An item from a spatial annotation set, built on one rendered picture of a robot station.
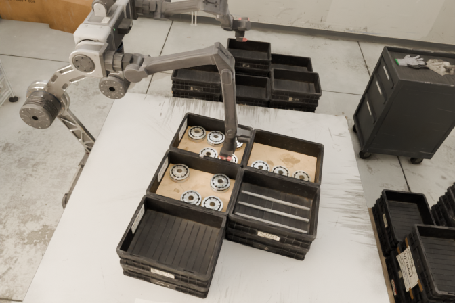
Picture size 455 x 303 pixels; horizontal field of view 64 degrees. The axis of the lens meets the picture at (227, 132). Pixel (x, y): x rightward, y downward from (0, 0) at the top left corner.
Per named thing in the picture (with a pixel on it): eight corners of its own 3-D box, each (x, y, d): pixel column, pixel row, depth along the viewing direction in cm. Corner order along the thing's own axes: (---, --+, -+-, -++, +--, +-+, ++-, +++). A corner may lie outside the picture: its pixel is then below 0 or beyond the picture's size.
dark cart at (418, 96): (356, 161, 320) (399, 79, 256) (348, 126, 352) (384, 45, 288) (423, 168, 320) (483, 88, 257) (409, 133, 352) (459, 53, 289)
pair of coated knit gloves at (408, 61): (397, 67, 274) (399, 63, 271) (391, 53, 287) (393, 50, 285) (430, 71, 274) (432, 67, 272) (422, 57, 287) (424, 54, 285)
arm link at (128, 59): (121, 52, 151) (117, 60, 147) (145, 55, 151) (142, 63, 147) (124, 69, 158) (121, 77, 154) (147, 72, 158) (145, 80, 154)
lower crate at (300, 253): (223, 241, 179) (225, 228, 171) (237, 193, 200) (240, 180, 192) (303, 263, 175) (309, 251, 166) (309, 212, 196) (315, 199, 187)
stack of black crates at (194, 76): (172, 119, 317) (170, 78, 285) (177, 97, 338) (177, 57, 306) (217, 124, 317) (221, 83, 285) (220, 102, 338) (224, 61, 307)
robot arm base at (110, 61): (109, 66, 158) (105, 42, 149) (127, 68, 158) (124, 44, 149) (103, 78, 152) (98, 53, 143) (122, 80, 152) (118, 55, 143)
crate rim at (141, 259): (114, 254, 149) (114, 251, 147) (144, 196, 170) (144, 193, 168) (208, 282, 144) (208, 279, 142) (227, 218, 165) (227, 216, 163)
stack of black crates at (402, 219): (426, 263, 241) (444, 246, 225) (382, 258, 241) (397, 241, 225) (409, 211, 269) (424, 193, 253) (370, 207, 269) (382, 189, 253)
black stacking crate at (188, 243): (118, 264, 156) (114, 251, 147) (146, 207, 176) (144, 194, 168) (206, 291, 151) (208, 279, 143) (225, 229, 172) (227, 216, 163)
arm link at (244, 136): (229, 116, 179) (227, 130, 173) (252, 119, 179) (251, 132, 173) (227, 132, 188) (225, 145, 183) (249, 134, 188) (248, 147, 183)
